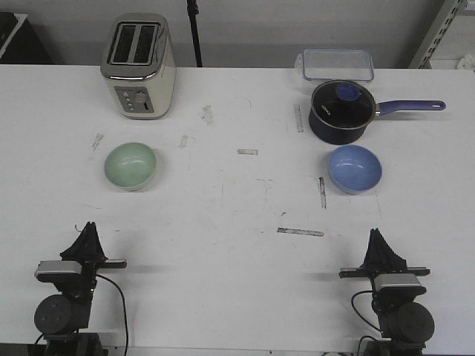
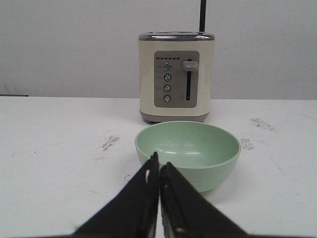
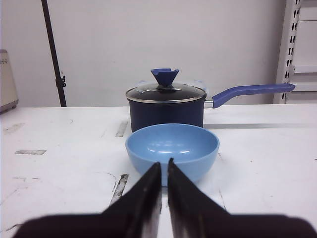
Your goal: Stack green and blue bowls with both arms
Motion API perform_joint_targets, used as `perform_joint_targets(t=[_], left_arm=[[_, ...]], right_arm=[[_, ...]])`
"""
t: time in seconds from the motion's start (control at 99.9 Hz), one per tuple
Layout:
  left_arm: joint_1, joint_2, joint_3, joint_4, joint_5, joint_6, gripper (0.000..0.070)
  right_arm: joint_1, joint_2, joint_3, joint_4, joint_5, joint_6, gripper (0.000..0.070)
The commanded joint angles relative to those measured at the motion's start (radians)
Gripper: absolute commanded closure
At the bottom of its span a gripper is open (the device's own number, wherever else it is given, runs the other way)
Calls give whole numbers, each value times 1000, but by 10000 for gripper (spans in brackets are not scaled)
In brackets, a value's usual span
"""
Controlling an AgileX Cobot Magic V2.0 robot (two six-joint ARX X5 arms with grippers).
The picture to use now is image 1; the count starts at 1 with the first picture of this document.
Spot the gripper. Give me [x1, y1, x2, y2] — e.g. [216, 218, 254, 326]
[338, 228, 431, 293]
[59, 222, 127, 301]

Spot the blue ceramic bowl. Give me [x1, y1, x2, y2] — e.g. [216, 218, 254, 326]
[327, 145, 383, 194]

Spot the green ceramic bowl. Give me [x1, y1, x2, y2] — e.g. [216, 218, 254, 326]
[104, 142, 157, 191]

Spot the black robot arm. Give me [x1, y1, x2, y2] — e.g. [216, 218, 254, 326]
[338, 228, 435, 355]
[34, 222, 129, 355]

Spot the dark blue saucepan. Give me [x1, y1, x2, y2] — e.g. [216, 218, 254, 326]
[309, 79, 446, 145]

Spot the glass lid with blue knob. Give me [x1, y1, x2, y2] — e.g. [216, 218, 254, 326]
[312, 80, 376, 129]

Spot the cream silver two-slot toaster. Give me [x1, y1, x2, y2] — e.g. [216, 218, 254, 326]
[100, 13, 177, 120]

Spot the clear plastic food container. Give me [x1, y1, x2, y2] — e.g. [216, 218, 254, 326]
[295, 48, 374, 82]

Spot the white slotted shelving rack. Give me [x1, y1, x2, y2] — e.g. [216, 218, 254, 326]
[408, 1, 474, 69]

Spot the black tripod pole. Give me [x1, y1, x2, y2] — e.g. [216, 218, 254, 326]
[186, 0, 203, 67]

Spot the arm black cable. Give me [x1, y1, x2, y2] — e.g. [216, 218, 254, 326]
[351, 290, 385, 353]
[33, 274, 130, 353]

